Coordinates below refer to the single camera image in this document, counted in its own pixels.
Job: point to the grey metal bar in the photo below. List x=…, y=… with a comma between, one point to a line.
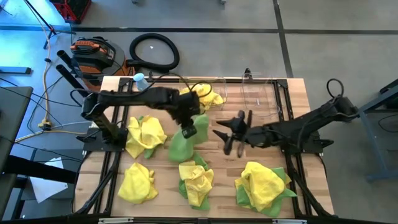
x=15, y=70

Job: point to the black tripod stand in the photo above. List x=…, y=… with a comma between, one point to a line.
x=53, y=32

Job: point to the white bracket plate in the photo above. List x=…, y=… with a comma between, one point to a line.
x=116, y=220
x=289, y=221

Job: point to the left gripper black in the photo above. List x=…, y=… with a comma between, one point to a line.
x=186, y=107

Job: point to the black table clamp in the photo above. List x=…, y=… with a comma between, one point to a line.
x=247, y=73

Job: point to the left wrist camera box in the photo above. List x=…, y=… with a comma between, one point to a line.
x=189, y=132

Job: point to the red black tool box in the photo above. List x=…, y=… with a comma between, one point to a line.
x=73, y=9

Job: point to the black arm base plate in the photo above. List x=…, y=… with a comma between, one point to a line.
x=311, y=146
x=93, y=144

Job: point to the orange black shop vacuum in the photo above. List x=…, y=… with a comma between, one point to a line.
x=93, y=57

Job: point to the clear plastic basket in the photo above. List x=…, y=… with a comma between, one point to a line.
x=224, y=93
x=261, y=102

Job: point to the dark grey desk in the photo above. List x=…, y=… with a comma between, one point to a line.
x=12, y=118

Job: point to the blue grey table frame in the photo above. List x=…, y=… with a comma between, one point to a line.
x=382, y=175

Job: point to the black bench beam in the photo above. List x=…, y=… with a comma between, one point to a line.
x=37, y=169

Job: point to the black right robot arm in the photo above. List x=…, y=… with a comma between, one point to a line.
x=311, y=121

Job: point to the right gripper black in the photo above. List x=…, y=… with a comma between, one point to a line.
x=252, y=135

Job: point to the black vacuum wand tube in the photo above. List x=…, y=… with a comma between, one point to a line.
x=63, y=56
x=70, y=79

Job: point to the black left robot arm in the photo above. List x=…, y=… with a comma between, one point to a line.
x=130, y=97

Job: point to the clear plastic water bottle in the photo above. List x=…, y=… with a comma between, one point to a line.
x=141, y=81

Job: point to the black aluminium rig frame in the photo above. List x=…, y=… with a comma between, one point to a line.
x=290, y=168

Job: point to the white paper sheet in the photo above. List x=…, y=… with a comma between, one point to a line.
x=46, y=186

